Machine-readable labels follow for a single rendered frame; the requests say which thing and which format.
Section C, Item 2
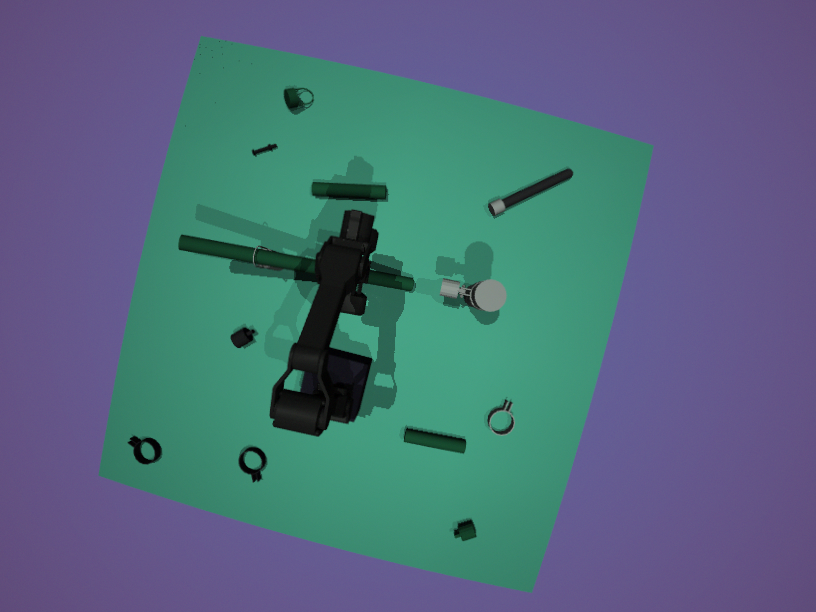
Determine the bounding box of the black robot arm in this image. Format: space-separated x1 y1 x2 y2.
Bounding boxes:
270 210 374 437

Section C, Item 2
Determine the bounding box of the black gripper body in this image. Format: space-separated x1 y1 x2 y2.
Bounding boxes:
340 228 379 316

